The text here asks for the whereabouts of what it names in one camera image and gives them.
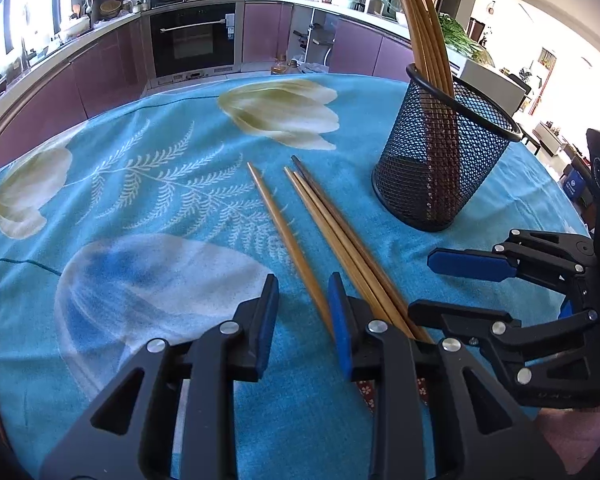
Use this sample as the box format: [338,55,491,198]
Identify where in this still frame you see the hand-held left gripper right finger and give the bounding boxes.
[327,272,567,480]

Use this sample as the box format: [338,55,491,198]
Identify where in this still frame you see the blue floral tablecloth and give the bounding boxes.
[0,74,593,480]

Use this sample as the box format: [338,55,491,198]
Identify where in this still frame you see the brown wooden chopstick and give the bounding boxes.
[246,161,379,411]
[284,167,406,336]
[292,171,421,341]

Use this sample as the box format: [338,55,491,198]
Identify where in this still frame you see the dark-tipped wooden chopstick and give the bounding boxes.
[291,155,433,403]

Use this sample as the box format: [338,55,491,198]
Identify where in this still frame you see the built-in black oven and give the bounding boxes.
[147,2,241,83]

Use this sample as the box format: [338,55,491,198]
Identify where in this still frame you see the pink kitchen base cabinet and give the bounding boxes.
[0,12,148,176]
[242,2,416,81]

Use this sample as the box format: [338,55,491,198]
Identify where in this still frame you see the white bowl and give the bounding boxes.
[62,16,91,36]

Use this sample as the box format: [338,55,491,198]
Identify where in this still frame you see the person's right hand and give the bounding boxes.
[532,405,600,476]

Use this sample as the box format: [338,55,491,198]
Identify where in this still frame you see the black mesh holder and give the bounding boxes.
[371,62,523,233]

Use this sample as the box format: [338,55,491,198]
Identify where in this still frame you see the bunch of wooden chopsticks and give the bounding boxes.
[387,0,456,221]

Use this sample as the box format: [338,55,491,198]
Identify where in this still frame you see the green leafy vegetables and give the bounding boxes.
[437,14,493,61]

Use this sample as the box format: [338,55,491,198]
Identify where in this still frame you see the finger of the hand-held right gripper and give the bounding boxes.
[409,299,600,387]
[427,229,596,287]

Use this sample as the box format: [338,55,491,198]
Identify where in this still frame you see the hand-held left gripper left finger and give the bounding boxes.
[39,274,280,480]

